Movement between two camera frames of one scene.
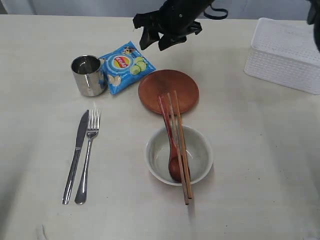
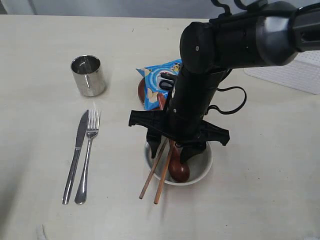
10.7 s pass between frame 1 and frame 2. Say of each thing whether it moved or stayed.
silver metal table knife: stayed
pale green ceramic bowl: stayed
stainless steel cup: stayed
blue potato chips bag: moved
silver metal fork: stayed
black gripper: moved
